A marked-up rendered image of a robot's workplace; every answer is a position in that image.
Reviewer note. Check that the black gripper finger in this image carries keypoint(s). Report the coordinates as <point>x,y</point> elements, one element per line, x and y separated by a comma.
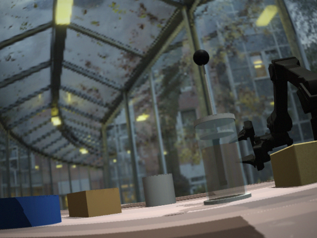
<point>241,135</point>
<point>249,160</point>

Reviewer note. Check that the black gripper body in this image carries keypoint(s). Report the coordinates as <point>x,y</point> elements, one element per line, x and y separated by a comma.
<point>249,131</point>

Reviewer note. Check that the blue short cylinder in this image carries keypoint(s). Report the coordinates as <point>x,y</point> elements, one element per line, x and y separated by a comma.
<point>29,211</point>

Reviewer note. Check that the glass french press with black knob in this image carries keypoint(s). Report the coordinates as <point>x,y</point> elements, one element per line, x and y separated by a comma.
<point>219,149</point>

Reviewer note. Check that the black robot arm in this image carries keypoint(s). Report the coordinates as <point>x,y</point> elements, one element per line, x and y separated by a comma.
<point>279,122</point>

